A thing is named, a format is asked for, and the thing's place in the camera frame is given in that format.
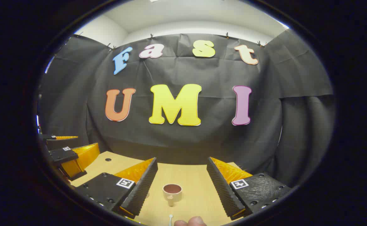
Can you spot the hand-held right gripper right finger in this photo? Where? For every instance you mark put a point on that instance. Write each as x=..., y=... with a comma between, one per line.
x=221, y=188

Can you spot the light blue toothbrush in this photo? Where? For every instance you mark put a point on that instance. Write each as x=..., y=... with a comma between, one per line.
x=170, y=219

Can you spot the beige cup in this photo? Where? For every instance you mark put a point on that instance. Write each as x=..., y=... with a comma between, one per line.
x=177, y=197

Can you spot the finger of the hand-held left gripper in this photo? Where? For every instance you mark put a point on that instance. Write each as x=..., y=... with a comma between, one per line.
x=62, y=154
x=50, y=137

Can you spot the wooden desktop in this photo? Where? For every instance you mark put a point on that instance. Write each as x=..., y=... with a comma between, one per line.
x=183, y=171

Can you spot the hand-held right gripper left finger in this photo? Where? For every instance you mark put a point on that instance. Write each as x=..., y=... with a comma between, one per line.
x=142, y=188

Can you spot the black backdrop cloth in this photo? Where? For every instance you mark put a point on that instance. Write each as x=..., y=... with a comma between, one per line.
x=202, y=144

